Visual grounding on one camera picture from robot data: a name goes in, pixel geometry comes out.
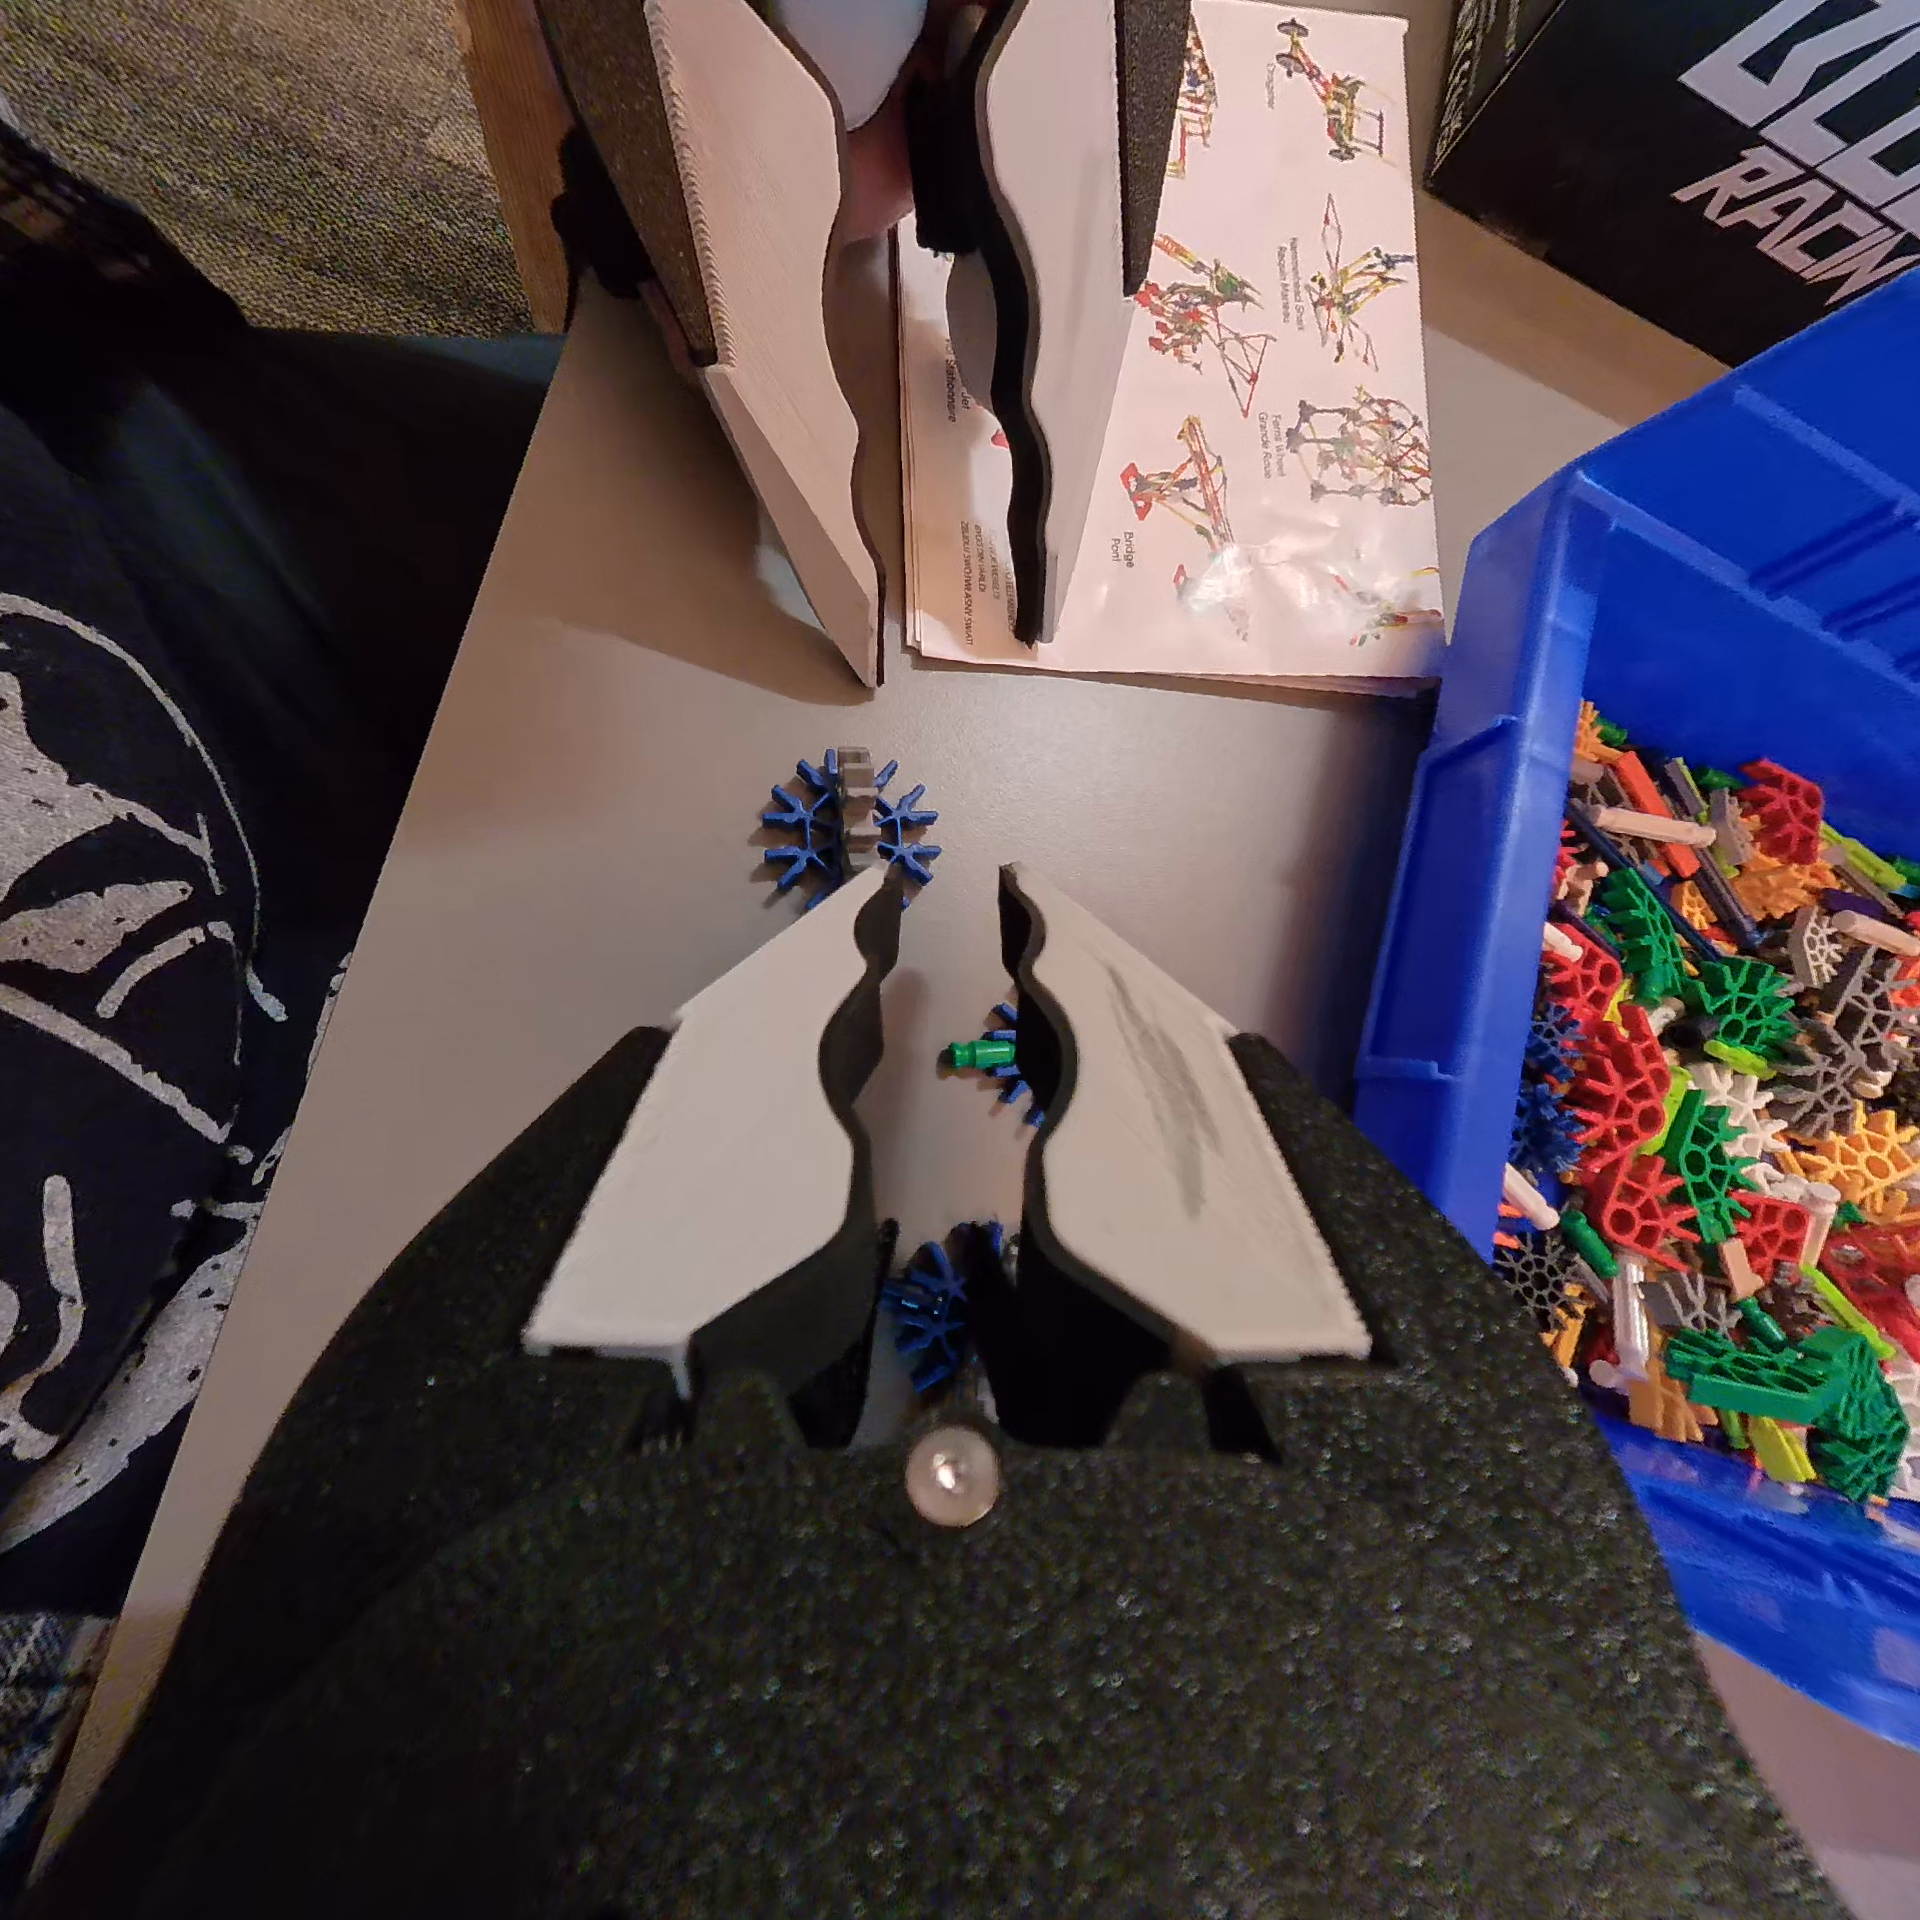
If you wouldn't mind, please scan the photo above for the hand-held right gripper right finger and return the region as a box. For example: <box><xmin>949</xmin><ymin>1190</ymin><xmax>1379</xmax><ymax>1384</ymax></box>
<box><xmin>997</xmin><ymin>864</ymin><xmax>1376</xmax><ymax>1367</ymax></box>

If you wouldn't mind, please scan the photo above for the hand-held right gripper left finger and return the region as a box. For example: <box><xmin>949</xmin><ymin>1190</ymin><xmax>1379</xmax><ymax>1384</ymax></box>
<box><xmin>519</xmin><ymin>864</ymin><xmax>910</xmax><ymax>1374</ymax></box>

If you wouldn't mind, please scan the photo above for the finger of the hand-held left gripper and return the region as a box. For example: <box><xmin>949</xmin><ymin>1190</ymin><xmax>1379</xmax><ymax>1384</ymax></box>
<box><xmin>646</xmin><ymin>0</ymin><xmax>887</xmax><ymax>692</ymax></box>
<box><xmin>971</xmin><ymin>0</ymin><xmax>1135</xmax><ymax>650</ymax></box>

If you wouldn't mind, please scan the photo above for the blue snowflake connector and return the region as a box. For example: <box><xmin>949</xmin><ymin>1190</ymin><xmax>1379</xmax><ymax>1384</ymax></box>
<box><xmin>757</xmin><ymin>750</ymin><xmax>944</xmax><ymax>912</ymax></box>
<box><xmin>984</xmin><ymin>998</ymin><xmax>1057</xmax><ymax>1136</ymax></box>
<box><xmin>877</xmin><ymin>1218</ymin><xmax>1010</xmax><ymax>1391</ymax></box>

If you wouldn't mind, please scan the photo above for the blue parts bin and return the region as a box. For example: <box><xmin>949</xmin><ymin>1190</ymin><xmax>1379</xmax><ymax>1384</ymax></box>
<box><xmin>1351</xmin><ymin>263</ymin><xmax>1920</xmax><ymax>1750</ymax></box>

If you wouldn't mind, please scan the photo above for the person's left hand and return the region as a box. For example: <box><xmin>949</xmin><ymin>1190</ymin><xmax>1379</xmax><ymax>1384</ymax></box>
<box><xmin>839</xmin><ymin>124</ymin><xmax>921</xmax><ymax>244</ymax></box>

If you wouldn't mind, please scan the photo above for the wooden cabinet panel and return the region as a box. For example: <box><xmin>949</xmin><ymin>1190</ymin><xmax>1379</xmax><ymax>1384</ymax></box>
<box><xmin>456</xmin><ymin>0</ymin><xmax>585</xmax><ymax>335</ymax></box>

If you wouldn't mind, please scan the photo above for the white instruction booklet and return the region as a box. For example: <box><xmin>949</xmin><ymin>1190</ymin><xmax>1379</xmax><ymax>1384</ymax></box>
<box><xmin>894</xmin><ymin>0</ymin><xmax>1453</xmax><ymax>701</ymax></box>

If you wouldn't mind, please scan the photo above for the pile of colourful construction pieces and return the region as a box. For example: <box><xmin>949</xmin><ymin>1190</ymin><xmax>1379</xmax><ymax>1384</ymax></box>
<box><xmin>1488</xmin><ymin>697</ymin><xmax>1920</xmax><ymax>1508</ymax></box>

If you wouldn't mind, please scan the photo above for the dark toy car set box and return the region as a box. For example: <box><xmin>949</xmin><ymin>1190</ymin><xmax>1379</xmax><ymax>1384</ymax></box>
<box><xmin>1423</xmin><ymin>0</ymin><xmax>1920</xmax><ymax>370</ymax></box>

